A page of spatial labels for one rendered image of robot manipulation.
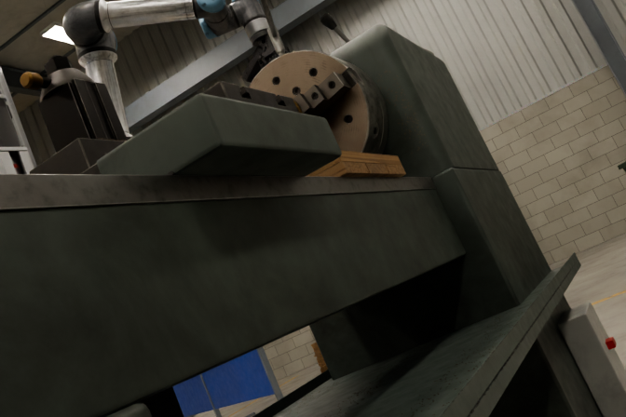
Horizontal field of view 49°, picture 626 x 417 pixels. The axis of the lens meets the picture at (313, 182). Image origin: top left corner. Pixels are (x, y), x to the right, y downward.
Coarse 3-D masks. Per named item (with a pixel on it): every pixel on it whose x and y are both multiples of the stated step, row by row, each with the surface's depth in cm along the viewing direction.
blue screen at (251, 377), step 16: (256, 352) 618; (224, 368) 709; (240, 368) 666; (256, 368) 629; (192, 384) 828; (208, 384) 773; (224, 384) 724; (240, 384) 679; (256, 384) 641; (272, 384) 604; (192, 400) 848; (208, 400) 790; (224, 400) 739; (240, 400) 692
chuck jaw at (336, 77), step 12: (348, 72) 143; (324, 84) 140; (336, 84) 139; (348, 84) 142; (300, 96) 138; (312, 96) 139; (324, 96) 139; (336, 96) 141; (312, 108) 139; (324, 108) 143
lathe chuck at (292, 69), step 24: (264, 72) 151; (288, 72) 148; (312, 72) 146; (336, 72) 143; (360, 72) 149; (288, 96) 148; (360, 96) 141; (336, 120) 143; (360, 120) 141; (360, 144) 141
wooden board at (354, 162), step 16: (336, 160) 104; (352, 160) 108; (368, 160) 115; (384, 160) 123; (320, 176) 105; (336, 176) 104; (352, 176) 108; (368, 176) 115; (384, 176) 122; (400, 176) 130
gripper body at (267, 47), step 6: (258, 36) 204; (264, 36) 206; (252, 42) 206; (258, 42) 207; (264, 42) 207; (270, 42) 205; (264, 48) 206; (270, 48) 203; (288, 48) 208; (264, 54) 204; (270, 54) 203; (276, 54) 203; (258, 60) 204; (264, 60) 204; (270, 60) 204
